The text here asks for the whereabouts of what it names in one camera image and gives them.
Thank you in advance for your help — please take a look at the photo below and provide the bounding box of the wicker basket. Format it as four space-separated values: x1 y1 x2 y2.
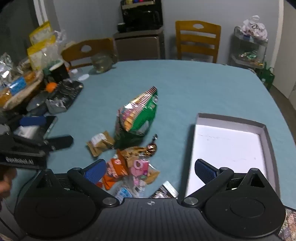
0 71 47 110

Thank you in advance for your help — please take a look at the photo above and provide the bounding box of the metal trolley rack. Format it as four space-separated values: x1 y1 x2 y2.
230 26 269 70

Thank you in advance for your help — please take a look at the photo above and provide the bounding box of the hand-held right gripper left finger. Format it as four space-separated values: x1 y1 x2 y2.
32 159 118 207

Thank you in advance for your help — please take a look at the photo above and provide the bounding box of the yellow food bag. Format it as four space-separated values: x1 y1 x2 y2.
29 21 52 46
26 36 59 70

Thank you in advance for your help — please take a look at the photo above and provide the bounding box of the grey box white inside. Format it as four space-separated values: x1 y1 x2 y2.
185 113 282 206

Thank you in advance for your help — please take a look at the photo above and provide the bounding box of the person's left hand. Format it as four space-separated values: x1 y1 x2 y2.
0 166 17 198

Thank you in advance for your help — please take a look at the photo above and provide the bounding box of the round foil candy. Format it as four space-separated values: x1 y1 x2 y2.
144 134 159 157

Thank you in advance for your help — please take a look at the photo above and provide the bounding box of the orange snack packet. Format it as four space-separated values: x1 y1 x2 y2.
101 151 129 191

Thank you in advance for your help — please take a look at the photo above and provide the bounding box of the clear blue white packet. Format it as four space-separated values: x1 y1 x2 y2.
109 176 147 202

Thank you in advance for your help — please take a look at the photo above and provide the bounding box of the black snack packet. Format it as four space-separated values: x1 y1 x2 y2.
150 181 179 199

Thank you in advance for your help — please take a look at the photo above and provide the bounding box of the dark blue case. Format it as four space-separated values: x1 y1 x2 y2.
26 94 51 112

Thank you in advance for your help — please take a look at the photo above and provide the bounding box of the green chip bag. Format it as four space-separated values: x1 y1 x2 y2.
114 86 159 149

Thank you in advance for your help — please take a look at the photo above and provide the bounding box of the black foil tea package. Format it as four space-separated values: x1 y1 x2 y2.
46 79 84 114

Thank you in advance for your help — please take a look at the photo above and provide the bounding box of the glass mug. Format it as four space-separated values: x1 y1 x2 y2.
91 53 117 74

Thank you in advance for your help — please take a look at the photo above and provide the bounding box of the brown pastry packet white label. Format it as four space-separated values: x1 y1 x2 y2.
86 131 115 157

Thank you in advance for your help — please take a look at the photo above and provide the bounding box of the pile of snack packets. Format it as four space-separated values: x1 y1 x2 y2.
238 50 265 64

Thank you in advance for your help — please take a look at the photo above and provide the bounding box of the pink snack packet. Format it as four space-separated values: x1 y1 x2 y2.
129 159 150 179

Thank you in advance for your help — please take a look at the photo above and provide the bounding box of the patterned clothing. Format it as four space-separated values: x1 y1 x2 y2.
278 206 296 241

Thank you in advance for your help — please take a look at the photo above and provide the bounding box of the wooden chair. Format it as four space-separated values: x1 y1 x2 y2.
175 20 222 64
60 38 116 69

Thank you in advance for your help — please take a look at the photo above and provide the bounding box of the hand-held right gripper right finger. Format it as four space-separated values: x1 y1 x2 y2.
181 159 267 207

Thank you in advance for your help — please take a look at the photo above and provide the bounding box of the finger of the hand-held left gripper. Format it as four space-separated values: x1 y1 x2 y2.
18 115 47 127
43 135 74 153

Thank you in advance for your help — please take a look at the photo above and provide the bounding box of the black cup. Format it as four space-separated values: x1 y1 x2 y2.
49 63 70 82

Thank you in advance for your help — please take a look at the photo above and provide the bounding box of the white plastic bag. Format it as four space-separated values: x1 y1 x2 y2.
242 15 268 40

